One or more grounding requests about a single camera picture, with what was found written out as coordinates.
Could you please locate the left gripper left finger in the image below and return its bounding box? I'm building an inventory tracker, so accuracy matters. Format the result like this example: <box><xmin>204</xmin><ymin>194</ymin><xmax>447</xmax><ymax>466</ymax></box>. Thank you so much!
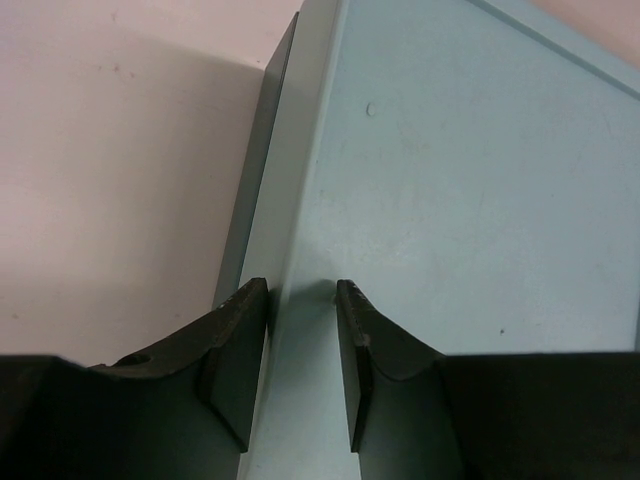
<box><xmin>1</xmin><ymin>278</ymin><xmax>269</xmax><ymax>479</ymax></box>

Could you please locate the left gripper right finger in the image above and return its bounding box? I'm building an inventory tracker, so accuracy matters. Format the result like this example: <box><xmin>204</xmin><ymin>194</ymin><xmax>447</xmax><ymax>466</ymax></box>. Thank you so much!
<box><xmin>336</xmin><ymin>280</ymin><xmax>639</xmax><ymax>479</ymax></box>

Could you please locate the teal drawer box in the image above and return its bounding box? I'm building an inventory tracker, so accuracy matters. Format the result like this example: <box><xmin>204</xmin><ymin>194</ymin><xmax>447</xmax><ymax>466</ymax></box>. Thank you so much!
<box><xmin>237</xmin><ymin>1</ymin><xmax>639</xmax><ymax>479</ymax></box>

